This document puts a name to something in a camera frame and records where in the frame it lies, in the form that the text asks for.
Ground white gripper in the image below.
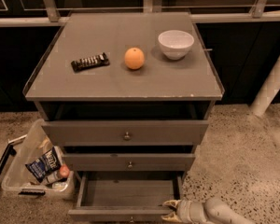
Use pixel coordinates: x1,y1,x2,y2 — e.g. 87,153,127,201
161,200,206,224

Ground grey bottom drawer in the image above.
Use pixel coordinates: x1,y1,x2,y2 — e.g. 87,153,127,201
69,171,182,223

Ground grey drawer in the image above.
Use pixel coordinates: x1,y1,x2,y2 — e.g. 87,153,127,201
63,153,195,171
42,120,208,147
69,171,182,223

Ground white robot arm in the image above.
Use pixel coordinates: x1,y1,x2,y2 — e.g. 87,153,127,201
161,198,255,224

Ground grey middle drawer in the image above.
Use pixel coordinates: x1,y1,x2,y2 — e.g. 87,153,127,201
63,153,195,171

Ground grey top drawer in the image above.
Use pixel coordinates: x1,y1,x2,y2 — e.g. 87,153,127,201
42,120,208,147

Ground grey drawer cabinet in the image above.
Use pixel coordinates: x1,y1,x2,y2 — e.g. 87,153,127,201
22,11,225,191

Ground red apple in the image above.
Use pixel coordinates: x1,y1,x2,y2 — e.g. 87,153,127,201
59,164,70,178

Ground blue chip bag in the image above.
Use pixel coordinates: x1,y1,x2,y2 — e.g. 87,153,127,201
25,147,63,183

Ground clear plastic bin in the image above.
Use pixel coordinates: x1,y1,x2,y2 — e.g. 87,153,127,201
1,119,75,200

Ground orange fruit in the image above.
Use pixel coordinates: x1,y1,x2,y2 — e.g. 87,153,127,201
124,48,145,70

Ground white ceramic bowl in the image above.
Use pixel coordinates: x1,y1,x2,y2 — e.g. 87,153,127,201
158,30,194,60

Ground black snack bar packet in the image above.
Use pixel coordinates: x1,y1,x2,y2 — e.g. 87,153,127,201
71,52,110,73

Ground black flat board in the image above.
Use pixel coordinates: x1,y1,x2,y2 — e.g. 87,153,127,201
0,144,17,175

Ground white diagonal pole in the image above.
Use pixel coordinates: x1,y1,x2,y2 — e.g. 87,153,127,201
250,55,280,117

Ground metal railing frame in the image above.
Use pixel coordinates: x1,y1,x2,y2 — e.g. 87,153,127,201
0,0,280,27

